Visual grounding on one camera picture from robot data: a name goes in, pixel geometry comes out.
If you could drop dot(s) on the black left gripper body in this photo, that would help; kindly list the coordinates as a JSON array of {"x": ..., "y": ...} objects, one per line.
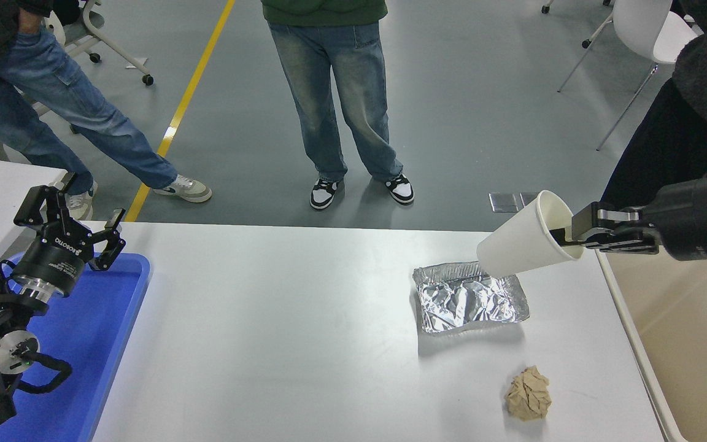
[{"x": 53, "y": 258}]

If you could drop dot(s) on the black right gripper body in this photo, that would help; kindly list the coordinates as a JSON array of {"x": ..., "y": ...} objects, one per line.
[{"x": 691, "y": 221}]

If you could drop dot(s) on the white paper cup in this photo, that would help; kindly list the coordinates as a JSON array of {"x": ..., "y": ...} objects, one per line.
[{"x": 519, "y": 245}]

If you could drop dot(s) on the foil tray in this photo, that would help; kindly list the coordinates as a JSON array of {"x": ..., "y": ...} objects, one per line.
[{"x": 470, "y": 304}]

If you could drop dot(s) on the tan paper ball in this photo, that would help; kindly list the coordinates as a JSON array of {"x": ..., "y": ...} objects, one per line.
[{"x": 528, "y": 396}]

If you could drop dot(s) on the person's hand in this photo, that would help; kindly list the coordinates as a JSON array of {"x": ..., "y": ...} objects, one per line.
[{"x": 31, "y": 21}]

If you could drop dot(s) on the silver floor plate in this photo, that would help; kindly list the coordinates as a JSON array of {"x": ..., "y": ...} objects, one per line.
[
  {"x": 528, "y": 199},
  {"x": 504, "y": 202}
]

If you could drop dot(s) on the blue plastic tray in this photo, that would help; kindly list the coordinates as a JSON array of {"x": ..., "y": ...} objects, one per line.
[{"x": 83, "y": 344}]

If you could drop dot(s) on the person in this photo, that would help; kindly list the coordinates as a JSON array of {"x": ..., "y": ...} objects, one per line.
[
  {"x": 685, "y": 123},
  {"x": 329, "y": 92},
  {"x": 53, "y": 80}
]

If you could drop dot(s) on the large pale plastic bin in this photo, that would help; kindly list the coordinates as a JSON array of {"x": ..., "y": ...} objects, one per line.
[{"x": 697, "y": 344}]

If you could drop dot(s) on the white rolling chair base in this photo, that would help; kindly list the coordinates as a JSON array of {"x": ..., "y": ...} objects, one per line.
[{"x": 587, "y": 43}]

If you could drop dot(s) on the grey rolling office chair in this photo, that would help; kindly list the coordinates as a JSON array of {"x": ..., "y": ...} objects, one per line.
[{"x": 86, "y": 24}]

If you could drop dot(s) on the white floor bar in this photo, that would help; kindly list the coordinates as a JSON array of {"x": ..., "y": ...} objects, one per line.
[{"x": 694, "y": 19}]

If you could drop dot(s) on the white shell chair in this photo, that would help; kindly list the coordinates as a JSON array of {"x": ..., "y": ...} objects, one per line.
[{"x": 642, "y": 24}]

